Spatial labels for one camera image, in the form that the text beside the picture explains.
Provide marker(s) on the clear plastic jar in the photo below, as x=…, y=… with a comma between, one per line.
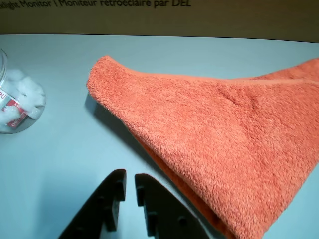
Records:
x=30, y=99

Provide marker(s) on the red white paper label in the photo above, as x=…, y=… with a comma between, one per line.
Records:
x=13, y=114

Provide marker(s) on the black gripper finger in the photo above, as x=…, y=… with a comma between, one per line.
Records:
x=169, y=216
x=99, y=211

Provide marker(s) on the brown cardboard monitor box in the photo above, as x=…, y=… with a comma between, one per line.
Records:
x=149, y=20

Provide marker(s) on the orange terry towel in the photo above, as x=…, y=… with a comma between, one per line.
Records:
x=224, y=124

